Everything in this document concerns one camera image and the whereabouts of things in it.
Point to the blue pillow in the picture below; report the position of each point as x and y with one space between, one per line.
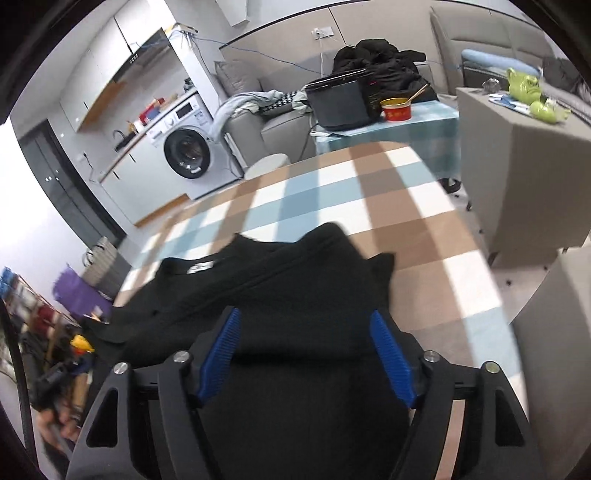
489 57

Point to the pile of black clothes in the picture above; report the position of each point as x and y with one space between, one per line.
378 60

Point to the group of shoes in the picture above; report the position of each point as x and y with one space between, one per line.
27 314

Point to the steel range hood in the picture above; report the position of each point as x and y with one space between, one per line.
143 55

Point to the dark glass door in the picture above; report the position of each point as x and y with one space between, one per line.
60 184

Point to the white upper cabinet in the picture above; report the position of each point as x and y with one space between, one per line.
92 83

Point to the light blue garment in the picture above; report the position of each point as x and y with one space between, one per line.
240 104

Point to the person's left hand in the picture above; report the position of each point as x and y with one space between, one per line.
62 427

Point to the green ceramic teapot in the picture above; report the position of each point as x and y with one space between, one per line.
524 87

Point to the grey cube cabinet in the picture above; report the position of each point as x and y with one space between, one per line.
521 184

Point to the small green ceramic piece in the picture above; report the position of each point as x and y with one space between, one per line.
547 110

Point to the white washing machine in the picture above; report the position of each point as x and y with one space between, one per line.
184 154

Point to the teal tablecloth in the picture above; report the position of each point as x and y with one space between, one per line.
415 138

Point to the wooden utensil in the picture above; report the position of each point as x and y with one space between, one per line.
418 93

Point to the black sink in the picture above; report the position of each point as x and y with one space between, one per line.
124 144

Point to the red plastic basket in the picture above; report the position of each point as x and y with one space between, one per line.
150 113

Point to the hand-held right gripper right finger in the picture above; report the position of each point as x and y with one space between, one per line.
392 360

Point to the black rice cooker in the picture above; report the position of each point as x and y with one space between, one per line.
341 106

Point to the black knit sweater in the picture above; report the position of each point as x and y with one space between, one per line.
300 286

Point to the purple bag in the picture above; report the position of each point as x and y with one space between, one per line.
76 293

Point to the houndstooth cushion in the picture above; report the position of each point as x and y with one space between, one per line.
281 104

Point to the black faucet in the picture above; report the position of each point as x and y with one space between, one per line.
119 137

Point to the white kitchen counter cabinet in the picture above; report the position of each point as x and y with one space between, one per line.
138 184

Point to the clear glass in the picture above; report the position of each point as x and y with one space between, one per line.
491 86

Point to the woven laundry basket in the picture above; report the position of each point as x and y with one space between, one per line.
104 267

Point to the grey cushion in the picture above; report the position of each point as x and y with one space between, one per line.
235 76

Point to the white round stool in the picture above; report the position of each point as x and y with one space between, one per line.
265 164

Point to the dark jacket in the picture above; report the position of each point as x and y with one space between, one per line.
561 74

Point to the grey sofa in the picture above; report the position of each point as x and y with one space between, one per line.
281 134

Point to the grey fabric stool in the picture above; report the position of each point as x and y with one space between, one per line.
554 369

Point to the grey hoodie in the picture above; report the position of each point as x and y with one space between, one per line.
301 104

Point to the checkered tablecloth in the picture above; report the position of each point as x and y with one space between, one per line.
369 207

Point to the red bowl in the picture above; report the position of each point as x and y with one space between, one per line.
396 113

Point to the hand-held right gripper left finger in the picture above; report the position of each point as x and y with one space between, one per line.
221 355

